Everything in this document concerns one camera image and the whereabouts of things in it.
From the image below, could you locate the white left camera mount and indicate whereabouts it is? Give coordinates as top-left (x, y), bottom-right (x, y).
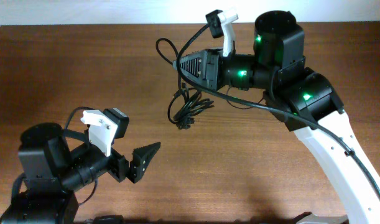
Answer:
top-left (80, 110), bottom-right (118, 157)

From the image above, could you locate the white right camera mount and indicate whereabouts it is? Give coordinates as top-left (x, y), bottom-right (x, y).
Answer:
top-left (218, 8), bottom-right (238, 57)

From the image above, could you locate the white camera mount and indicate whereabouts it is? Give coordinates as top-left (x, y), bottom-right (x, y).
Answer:
top-left (218, 8), bottom-right (238, 57)
top-left (80, 110), bottom-right (118, 157)

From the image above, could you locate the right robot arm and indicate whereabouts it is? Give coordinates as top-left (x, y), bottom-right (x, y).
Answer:
top-left (172, 10), bottom-right (380, 223)

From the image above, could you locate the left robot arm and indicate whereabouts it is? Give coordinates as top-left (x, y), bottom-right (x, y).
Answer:
top-left (0, 123), bottom-right (161, 223)

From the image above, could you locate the black object at table edge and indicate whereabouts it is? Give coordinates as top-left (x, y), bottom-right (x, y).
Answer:
top-left (83, 215), bottom-right (125, 224)

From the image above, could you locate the black cable bundle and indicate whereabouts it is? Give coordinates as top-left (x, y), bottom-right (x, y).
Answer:
top-left (155, 37), bottom-right (215, 131)

